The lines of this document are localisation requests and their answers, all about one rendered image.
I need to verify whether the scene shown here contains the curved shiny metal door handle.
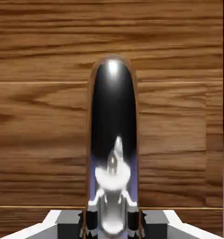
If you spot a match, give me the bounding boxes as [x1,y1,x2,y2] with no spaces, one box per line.
[85,54,141,239]

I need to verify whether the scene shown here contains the wooden cabinet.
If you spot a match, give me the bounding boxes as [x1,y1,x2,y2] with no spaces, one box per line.
[0,0,224,239]

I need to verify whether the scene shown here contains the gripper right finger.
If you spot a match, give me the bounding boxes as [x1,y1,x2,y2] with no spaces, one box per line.
[141,209,224,239]

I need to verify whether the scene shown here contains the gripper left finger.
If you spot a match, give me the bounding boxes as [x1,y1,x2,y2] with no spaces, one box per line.
[0,209,86,239]

